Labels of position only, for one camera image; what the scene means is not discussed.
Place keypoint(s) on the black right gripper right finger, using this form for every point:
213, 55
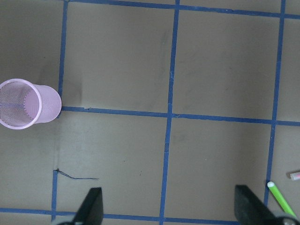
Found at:
249, 210

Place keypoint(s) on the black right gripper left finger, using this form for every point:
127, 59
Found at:
91, 211

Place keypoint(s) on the pink highlighter pen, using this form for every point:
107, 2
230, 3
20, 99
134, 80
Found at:
295, 176

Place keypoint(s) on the pink mesh cup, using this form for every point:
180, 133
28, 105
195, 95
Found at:
23, 104

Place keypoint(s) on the green highlighter pen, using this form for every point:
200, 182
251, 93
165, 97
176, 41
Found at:
280, 199

